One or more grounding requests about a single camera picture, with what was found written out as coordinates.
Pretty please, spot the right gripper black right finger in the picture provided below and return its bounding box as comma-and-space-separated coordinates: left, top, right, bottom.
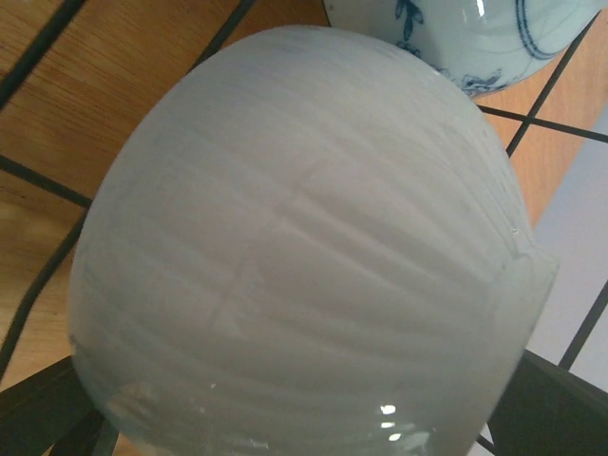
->
476, 351, 607, 455

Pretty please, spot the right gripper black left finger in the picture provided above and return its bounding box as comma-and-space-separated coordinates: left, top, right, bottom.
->
1, 356, 118, 455

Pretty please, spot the ribbed white bowl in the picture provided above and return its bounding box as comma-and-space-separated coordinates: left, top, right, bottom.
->
68, 26, 558, 455

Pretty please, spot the blue patterned white bowl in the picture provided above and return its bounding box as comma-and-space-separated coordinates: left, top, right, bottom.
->
324, 0, 607, 98

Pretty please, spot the black wire dish rack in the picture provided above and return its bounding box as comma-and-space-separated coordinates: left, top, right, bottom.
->
1, 1, 607, 388

